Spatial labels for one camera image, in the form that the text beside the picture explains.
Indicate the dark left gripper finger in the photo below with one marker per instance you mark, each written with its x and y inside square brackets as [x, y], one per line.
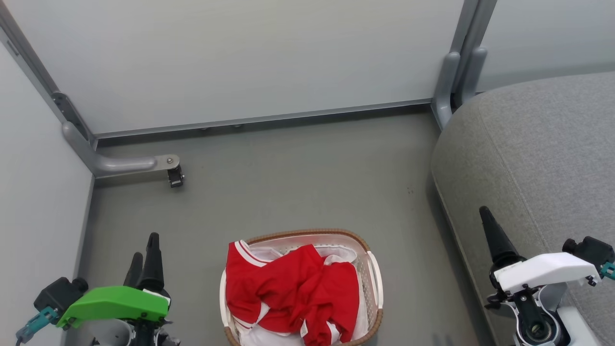
[153, 264]
[134, 271]

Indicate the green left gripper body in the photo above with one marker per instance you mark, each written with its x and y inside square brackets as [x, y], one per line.
[113, 302]

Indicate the grey partition foot bar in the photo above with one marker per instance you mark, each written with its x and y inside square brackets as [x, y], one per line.
[120, 165]

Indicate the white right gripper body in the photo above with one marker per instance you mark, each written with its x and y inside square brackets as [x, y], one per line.
[543, 271]

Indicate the grey partition bottom rail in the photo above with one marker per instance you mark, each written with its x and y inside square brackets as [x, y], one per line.
[264, 118]

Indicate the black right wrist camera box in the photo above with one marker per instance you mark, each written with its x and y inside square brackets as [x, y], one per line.
[593, 252]

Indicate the grey partition post foot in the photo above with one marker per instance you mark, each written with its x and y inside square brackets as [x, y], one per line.
[444, 86]
[472, 72]

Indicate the grey fabric sofa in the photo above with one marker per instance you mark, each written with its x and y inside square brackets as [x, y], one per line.
[538, 158]

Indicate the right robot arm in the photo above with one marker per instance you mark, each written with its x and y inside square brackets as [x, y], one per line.
[567, 327]

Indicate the white laundry basket brown rim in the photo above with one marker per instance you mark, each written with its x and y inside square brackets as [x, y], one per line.
[374, 288]

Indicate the red and white garment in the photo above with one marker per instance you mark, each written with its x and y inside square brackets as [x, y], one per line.
[298, 293]

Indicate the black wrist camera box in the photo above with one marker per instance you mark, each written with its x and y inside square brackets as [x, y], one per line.
[60, 293]
[593, 252]

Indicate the white cloth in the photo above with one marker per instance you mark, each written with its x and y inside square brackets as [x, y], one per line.
[338, 252]

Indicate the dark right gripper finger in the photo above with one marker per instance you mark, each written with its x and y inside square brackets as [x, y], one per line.
[497, 240]

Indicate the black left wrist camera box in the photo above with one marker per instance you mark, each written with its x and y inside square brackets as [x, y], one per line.
[60, 293]

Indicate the black caster wheel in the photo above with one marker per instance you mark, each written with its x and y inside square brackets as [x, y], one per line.
[175, 178]

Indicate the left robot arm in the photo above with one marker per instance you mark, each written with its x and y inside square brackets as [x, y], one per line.
[108, 334]

